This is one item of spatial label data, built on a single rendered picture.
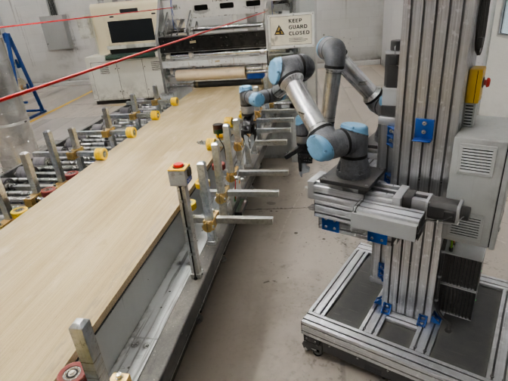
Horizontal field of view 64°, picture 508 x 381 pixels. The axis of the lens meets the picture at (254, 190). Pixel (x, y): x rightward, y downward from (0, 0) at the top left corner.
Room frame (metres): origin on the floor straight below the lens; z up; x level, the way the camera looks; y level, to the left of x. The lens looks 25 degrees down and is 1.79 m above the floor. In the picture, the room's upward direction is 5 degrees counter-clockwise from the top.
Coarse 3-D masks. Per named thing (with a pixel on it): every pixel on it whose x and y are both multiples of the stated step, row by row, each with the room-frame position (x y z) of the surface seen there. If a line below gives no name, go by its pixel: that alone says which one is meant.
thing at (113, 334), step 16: (240, 128) 3.43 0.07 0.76; (224, 160) 2.81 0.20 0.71; (208, 176) 2.41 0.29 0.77; (192, 192) 2.10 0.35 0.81; (176, 224) 1.82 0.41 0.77; (160, 240) 1.62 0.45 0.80; (176, 240) 1.78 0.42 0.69; (160, 256) 1.59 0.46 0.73; (176, 256) 1.75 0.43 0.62; (144, 272) 1.43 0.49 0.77; (160, 272) 1.56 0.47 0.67; (128, 288) 1.29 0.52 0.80; (144, 288) 1.40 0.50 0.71; (128, 304) 1.26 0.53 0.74; (144, 304) 1.37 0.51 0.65; (112, 320) 1.15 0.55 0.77; (128, 320) 1.23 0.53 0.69; (96, 336) 1.05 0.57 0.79; (112, 336) 1.12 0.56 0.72; (128, 336) 1.21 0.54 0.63; (112, 352) 1.10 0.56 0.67; (176, 368) 1.55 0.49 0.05
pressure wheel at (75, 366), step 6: (66, 366) 0.83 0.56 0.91; (72, 366) 0.82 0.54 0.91; (78, 366) 0.82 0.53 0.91; (60, 372) 0.81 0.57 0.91; (66, 372) 0.81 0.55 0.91; (72, 372) 0.80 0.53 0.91; (78, 372) 0.80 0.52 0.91; (60, 378) 0.79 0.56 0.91; (66, 378) 0.79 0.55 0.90; (72, 378) 0.79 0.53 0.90; (78, 378) 0.78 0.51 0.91; (84, 378) 0.79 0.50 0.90
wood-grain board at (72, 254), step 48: (192, 96) 4.26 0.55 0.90; (144, 144) 2.77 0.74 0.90; (192, 144) 2.68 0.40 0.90; (96, 192) 2.01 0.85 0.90; (144, 192) 1.95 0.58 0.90; (0, 240) 1.57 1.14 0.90; (48, 240) 1.54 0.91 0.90; (96, 240) 1.50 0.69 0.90; (144, 240) 1.47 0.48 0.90; (0, 288) 1.22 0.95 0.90; (48, 288) 1.20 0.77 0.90; (96, 288) 1.17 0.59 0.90; (0, 336) 0.97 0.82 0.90; (48, 336) 0.95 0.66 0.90
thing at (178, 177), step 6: (174, 168) 1.45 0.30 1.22; (180, 168) 1.44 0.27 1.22; (186, 168) 1.44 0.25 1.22; (168, 174) 1.44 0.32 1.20; (174, 174) 1.43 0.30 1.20; (180, 174) 1.43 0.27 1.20; (186, 174) 1.43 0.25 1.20; (174, 180) 1.43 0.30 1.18; (180, 180) 1.43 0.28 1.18; (186, 180) 1.42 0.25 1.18; (180, 186) 1.44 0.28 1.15
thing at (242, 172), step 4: (224, 172) 2.24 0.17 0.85; (240, 172) 2.22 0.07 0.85; (244, 172) 2.22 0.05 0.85; (248, 172) 2.21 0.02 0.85; (252, 172) 2.21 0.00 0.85; (256, 172) 2.20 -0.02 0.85; (260, 172) 2.20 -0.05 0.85; (264, 172) 2.19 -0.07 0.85; (268, 172) 2.19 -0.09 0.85; (272, 172) 2.18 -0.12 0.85; (276, 172) 2.18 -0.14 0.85; (280, 172) 2.17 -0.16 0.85; (284, 172) 2.17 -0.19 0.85; (288, 172) 2.18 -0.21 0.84
